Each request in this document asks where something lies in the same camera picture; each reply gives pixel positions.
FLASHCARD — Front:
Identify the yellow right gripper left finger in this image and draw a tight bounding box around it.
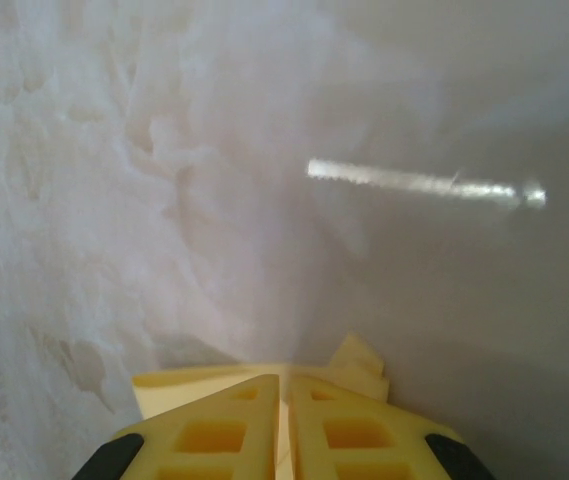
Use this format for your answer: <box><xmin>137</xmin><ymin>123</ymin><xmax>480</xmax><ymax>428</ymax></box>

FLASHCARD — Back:
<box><xmin>78</xmin><ymin>372</ymin><xmax>283</xmax><ymax>480</ymax></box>

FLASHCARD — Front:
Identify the yellow paper sheet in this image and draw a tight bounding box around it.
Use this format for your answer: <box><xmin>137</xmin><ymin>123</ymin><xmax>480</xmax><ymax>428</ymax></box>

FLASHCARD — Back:
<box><xmin>131</xmin><ymin>332</ymin><xmax>391</xmax><ymax>480</ymax></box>

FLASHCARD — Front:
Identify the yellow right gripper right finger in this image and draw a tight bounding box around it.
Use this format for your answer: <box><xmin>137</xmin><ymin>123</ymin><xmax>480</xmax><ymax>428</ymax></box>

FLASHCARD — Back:
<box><xmin>288</xmin><ymin>374</ymin><xmax>491</xmax><ymax>480</ymax></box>

